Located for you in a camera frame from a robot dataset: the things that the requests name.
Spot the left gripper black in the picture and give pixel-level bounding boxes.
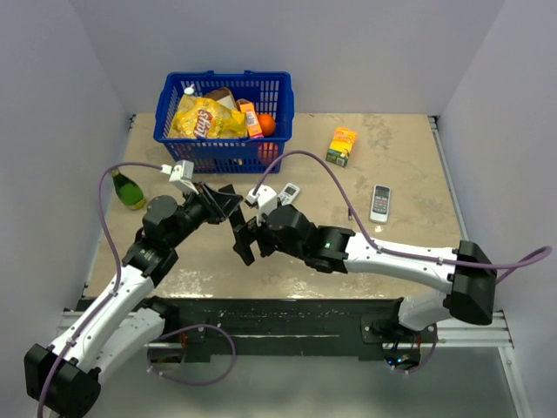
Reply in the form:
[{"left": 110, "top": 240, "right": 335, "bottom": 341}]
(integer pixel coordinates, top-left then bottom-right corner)
[{"left": 168, "top": 181, "right": 243, "bottom": 248}]

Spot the black remote control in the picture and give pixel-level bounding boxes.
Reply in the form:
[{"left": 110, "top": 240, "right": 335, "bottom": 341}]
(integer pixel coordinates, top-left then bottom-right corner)
[{"left": 229, "top": 207, "right": 255, "bottom": 266}]

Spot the white remote control green screen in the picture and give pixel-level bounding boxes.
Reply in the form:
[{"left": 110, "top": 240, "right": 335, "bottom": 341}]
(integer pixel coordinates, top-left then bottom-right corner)
[{"left": 278, "top": 183, "right": 301, "bottom": 206}]

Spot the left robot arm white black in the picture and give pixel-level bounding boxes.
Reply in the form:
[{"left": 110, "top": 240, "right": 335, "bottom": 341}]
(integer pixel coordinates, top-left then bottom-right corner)
[{"left": 24, "top": 182, "right": 243, "bottom": 417}]

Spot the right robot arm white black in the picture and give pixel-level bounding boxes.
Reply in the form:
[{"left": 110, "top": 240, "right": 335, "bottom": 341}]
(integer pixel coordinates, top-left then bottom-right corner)
[{"left": 230, "top": 205, "right": 497, "bottom": 342}]

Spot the white remote control dark keypad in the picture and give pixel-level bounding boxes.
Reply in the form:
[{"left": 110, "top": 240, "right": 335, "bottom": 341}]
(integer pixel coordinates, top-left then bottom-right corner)
[{"left": 369, "top": 185, "right": 391, "bottom": 224}]

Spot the green glass bottle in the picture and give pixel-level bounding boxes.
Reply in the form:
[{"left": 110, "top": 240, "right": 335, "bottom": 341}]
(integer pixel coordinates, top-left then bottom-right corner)
[{"left": 109, "top": 168, "right": 146, "bottom": 210}]

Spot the orange carton in basket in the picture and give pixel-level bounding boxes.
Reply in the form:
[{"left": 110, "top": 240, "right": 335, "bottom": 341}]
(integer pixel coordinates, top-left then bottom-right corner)
[{"left": 237, "top": 98, "right": 264, "bottom": 138}]

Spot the yellow Lays chips bag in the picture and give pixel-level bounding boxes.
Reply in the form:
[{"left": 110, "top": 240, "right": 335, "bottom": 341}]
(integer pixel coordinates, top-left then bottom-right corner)
[{"left": 167, "top": 95, "right": 247, "bottom": 139}]

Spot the orange fruit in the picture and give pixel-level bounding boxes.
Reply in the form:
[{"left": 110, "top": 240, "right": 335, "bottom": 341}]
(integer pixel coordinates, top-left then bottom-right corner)
[{"left": 258, "top": 113, "right": 276, "bottom": 137}]

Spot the yellow green juice carton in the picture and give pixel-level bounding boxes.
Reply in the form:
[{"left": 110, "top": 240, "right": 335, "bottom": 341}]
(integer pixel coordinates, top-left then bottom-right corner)
[{"left": 325, "top": 127, "right": 358, "bottom": 167}]

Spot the brown bread loaf bag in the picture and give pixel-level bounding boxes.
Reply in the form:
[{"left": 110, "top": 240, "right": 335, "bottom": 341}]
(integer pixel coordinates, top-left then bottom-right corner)
[{"left": 204, "top": 87, "right": 238, "bottom": 110}]

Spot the blue plastic shopping basket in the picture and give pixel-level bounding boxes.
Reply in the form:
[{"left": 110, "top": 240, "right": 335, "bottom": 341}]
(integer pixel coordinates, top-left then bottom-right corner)
[{"left": 153, "top": 71, "right": 295, "bottom": 173}]

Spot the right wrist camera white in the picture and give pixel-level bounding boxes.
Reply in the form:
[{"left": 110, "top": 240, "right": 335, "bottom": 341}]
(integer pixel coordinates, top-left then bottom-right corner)
[{"left": 245, "top": 185, "right": 279, "bottom": 226}]

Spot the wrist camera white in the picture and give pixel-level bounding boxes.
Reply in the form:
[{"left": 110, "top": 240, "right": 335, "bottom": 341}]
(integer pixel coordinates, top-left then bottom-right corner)
[
  {"left": 245, "top": 185, "right": 279, "bottom": 226},
  {"left": 160, "top": 160, "right": 198, "bottom": 194}
]

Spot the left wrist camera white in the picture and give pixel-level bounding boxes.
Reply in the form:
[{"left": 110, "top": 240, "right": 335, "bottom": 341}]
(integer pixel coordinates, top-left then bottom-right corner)
[{"left": 160, "top": 160, "right": 198, "bottom": 194}]

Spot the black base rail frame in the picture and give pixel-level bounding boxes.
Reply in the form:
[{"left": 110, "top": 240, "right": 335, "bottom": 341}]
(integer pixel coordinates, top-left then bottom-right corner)
[{"left": 136, "top": 296, "right": 435, "bottom": 362}]

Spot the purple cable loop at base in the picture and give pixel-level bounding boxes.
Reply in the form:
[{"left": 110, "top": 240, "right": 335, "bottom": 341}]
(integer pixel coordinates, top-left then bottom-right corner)
[{"left": 146, "top": 324, "right": 238, "bottom": 387}]

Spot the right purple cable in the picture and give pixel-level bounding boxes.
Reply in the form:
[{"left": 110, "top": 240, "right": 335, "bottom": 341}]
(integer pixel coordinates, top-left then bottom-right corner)
[{"left": 252, "top": 150, "right": 554, "bottom": 284}]

